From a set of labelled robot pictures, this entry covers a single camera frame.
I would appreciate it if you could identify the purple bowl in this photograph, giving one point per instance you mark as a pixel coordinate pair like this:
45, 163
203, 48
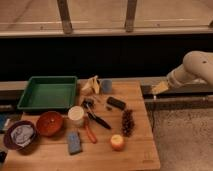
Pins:
7, 140

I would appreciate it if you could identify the black dish brush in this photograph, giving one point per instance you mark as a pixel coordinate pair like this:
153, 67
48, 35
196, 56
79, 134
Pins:
88, 104

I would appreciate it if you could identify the blue sponge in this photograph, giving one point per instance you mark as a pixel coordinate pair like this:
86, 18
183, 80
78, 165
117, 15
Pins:
74, 143

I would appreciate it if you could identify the yellow red apple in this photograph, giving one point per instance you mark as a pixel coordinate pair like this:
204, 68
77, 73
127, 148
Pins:
117, 142

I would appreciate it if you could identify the red bowl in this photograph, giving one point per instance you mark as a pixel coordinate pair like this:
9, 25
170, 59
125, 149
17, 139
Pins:
49, 123

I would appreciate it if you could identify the white paper cup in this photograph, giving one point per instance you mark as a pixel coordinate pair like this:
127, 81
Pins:
76, 115

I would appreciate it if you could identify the blue cup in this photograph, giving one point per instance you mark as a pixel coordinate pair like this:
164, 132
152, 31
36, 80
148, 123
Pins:
106, 86

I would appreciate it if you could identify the crumpled white cloth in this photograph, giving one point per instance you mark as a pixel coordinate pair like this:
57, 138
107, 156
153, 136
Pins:
22, 135

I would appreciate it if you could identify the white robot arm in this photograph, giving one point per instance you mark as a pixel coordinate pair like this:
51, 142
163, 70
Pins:
195, 65

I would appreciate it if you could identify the dark grape bunch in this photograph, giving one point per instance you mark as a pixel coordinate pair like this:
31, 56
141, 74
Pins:
127, 123

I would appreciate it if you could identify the green plastic tray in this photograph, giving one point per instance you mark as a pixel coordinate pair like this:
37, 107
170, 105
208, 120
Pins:
48, 93

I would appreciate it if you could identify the black rectangular block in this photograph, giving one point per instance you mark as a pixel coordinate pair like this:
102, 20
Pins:
116, 103

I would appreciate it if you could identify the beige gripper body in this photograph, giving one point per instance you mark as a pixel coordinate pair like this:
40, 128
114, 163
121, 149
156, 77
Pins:
160, 87

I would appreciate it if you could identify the orange carrot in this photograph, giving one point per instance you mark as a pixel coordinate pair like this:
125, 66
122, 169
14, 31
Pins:
89, 132

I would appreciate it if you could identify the metal rail frame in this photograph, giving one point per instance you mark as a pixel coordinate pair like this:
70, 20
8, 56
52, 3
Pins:
51, 18

